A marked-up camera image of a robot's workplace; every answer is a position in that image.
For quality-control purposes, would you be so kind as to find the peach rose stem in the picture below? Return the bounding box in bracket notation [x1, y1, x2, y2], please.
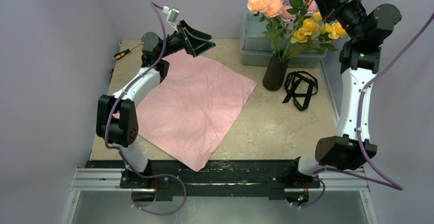
[247, 0, 285, 60]

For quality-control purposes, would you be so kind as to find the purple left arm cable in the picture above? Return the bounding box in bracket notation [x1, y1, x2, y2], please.
[103, 1, 188, 216]

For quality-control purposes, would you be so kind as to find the aluminium rail frame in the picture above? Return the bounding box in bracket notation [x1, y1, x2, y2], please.
[61, 41, 379, 224]

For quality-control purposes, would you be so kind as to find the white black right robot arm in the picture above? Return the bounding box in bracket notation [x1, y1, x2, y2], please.
[287, 0, 402, 187]

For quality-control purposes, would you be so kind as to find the green translucent plastic storage box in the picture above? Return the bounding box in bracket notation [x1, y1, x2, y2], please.
[240, 12, 328, 69]

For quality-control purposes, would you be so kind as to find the yellow black handled screwdriver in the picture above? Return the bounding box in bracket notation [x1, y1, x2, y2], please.
[113, 43, 142, 60]

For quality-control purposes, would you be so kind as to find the yellow rose stem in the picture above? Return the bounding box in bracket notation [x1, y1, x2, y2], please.
[281, 12, 347, 61]

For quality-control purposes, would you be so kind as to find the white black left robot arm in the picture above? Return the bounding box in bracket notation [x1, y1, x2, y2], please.
[96, 20, 215, 188]

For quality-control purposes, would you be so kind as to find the black ribbon with gold lettering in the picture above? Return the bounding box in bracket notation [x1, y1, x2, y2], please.
[282, 71, 319, 112]

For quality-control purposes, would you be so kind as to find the dark cylindrical vase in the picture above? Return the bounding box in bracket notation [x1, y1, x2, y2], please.
[262, 55, 288, 91]

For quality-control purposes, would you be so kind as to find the pink rose stem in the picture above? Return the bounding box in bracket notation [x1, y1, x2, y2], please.
[305, 0, 318, 14]
[267, 0, 296, 61]

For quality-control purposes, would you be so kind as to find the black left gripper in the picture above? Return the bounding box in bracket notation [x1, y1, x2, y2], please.
[159, 20, 215, 59]

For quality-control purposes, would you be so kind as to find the pink wrapping paper sheet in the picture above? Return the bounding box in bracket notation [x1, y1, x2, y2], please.
[136, 51, 257, 172]

